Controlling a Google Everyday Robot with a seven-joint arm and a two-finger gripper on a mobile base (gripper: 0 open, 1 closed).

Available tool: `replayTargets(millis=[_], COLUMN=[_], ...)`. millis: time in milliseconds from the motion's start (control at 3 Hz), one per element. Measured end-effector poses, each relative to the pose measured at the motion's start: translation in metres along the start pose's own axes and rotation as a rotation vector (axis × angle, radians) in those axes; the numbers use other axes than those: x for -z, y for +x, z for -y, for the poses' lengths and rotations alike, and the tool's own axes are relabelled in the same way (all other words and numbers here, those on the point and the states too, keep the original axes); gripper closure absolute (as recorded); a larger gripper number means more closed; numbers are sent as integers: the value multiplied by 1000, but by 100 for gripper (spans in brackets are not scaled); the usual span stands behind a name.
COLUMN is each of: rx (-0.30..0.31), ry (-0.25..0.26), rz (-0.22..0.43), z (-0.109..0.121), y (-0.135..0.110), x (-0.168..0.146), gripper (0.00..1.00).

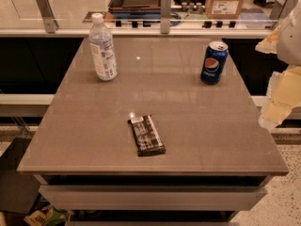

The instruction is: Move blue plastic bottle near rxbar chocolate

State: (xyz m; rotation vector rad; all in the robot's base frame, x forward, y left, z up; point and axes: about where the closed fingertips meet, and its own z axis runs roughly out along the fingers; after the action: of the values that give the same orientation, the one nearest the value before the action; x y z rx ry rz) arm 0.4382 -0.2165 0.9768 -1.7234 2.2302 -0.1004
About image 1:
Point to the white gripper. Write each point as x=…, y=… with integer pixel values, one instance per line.
x=291, y=40

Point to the clear plastic water bottle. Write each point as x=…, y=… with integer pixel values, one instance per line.
x=102, y=48

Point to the black rxbar chocolate wrapper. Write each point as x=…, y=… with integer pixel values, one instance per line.
x=147, y=139

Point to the blue pepsi can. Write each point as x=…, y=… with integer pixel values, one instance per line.
x=214, y=62

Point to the cardboard box with label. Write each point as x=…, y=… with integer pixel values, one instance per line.
x=223, y=9

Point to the white table drawer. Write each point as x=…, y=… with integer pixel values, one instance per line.
x=170, y=198

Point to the green snack bag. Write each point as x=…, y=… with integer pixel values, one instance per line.
x=47, y=216

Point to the right metal glass bracket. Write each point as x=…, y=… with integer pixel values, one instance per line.
x=281, y=9

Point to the metal glass bracket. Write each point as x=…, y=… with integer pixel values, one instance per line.
x=48, y=18
x=281, y=9
x=165, y=16

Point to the middle metal glass bracket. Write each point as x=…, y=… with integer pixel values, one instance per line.
x=165, y=16

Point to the left metal glass bracket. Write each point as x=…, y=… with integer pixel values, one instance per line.
x=48, y=18

